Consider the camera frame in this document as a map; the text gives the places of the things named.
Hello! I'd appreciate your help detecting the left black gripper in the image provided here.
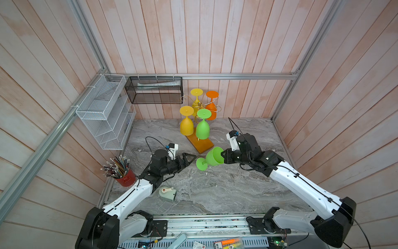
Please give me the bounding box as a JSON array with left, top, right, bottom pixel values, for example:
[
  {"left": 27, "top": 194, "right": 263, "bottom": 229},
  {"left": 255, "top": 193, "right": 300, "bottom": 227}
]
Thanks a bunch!
[{"left": 160, "top": 153, "right": 197, "bottom": 175}]

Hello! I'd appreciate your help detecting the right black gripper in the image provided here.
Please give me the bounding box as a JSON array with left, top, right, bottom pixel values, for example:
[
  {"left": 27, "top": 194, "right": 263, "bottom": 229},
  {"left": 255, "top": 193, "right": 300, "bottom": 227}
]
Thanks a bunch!
[{"left": 220, "top": 148, "right": 253, "bottom": 168}]

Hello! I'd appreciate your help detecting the green wine glass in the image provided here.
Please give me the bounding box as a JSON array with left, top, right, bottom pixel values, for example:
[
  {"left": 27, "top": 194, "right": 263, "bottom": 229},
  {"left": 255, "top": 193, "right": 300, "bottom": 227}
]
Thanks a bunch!
[
  {"left": 195, "top": 109, "right": 211, "bottom": 140},
  {"left": 196, "top": 147, "right": 224, "bottom": 171}
]

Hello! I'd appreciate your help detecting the gold rack with wooden base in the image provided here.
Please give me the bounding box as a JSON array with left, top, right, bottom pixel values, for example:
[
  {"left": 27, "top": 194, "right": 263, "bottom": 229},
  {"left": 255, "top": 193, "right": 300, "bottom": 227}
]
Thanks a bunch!
[{"left": 185, "top": 102, "right": 214, "bottom": 154}]

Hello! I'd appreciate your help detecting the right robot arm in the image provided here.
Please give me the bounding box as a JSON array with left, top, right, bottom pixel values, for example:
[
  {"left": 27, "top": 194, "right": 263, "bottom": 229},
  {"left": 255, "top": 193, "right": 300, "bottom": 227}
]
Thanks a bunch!
[{"left": 221, "top": 130, "right": 357, "bottom": 248}]

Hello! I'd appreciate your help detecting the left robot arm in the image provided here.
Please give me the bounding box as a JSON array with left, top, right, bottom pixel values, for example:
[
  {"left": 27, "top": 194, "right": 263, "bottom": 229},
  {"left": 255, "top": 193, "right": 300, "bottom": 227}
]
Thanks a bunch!
[{"left": 75, "top": 149, "right": 196, "bottom": 249}]

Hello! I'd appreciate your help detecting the front yellow wine glass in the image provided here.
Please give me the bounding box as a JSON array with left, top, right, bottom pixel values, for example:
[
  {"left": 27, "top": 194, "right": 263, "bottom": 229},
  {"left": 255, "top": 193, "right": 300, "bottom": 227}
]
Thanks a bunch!
[{"left": 180, "top": 106, "right": 194, "bottom": 136}]

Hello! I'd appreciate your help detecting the yellow wine glass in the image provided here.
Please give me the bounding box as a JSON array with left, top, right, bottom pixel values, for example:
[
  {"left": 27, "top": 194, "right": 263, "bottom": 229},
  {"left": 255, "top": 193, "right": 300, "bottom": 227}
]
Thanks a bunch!
[
  {"left": 180, "top": 106, "right": 194, "bottom": 136},
  {"left": 190, "top": 88, "right": 204, "bottom": 117}
]

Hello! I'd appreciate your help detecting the orange wine glass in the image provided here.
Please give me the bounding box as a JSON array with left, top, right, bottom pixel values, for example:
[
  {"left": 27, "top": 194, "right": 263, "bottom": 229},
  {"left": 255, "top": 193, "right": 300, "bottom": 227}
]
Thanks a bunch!
[{"left": 205, "top": 91, "right": 219, "bottom": 120}]

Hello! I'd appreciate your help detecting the back yellow wine glass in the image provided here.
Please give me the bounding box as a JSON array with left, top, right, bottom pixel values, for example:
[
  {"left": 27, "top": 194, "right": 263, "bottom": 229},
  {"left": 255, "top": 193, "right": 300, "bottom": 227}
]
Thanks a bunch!
[{"left": 190, "top": 88, "right": 204, "bottom": 117}]

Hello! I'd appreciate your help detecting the red pencil cup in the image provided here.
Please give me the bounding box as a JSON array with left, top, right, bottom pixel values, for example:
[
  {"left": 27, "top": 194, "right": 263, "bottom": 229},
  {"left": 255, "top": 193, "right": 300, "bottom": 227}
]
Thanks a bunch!
[{"left": 101, "top": 155, "right": 136, "bottom": 187}]

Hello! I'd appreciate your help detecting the black mesh basket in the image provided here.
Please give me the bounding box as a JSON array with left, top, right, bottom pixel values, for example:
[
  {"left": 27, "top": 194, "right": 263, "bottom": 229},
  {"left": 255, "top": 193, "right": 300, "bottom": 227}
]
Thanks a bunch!
[{"left": 124, "top": 76, "right": 184, "bottom": 105}]

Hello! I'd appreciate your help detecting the box of coloured items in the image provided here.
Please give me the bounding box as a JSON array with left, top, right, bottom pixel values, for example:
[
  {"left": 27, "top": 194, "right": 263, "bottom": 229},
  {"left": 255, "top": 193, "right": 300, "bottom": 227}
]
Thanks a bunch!
[{"left": 213, "top": 238, "right": 245, "bottom": 249}]

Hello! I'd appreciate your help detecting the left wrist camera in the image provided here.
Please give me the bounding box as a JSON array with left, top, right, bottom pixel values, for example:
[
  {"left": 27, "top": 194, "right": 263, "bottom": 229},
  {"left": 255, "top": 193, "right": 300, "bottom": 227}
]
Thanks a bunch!
[{"left": 165, "top": 143, "right": 178, "bottom": 160}]

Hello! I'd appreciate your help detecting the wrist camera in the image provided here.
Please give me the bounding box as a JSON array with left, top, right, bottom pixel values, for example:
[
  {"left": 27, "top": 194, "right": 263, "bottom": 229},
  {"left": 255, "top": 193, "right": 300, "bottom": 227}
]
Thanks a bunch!
[
  {"left": 226, "top": 130, "right": 239, "bottom": 151},
  {"left": 165, "top": 143, "right": 178, "bottom": 160}
]

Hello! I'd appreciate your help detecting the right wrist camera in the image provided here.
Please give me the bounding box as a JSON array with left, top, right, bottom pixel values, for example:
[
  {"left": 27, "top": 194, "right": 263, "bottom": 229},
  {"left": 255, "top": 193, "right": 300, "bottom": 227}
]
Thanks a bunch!
[{"left": 226, "top": 130, "right": 239, "bottom": 151}]

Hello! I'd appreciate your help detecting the aluminium front rail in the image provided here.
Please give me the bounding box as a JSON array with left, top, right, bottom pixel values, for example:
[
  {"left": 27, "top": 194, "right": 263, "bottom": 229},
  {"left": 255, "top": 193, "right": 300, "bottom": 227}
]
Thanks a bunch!
[{"left": 118, "top": 213, "right": 336, "bottom": 240}]

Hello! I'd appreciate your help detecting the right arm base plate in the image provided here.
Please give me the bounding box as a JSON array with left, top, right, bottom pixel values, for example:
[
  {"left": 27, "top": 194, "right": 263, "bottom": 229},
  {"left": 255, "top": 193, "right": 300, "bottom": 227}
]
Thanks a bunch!
[{"left": 246, "top": 216, "right": 291, "bottom": 234}]

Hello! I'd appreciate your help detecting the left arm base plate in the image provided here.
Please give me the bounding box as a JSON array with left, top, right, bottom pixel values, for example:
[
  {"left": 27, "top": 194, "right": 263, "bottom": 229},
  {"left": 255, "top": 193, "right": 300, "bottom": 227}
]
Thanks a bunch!
[{"left": 132, "top": 220, "right": 168, "bottom": 238}]

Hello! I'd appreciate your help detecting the white wire mesh shelf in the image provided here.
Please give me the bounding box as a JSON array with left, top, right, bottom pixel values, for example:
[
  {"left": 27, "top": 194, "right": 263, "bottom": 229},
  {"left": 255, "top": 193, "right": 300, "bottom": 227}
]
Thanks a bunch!
[{"left": 76, "top": 74, "right": 136, "bottom": 150}]

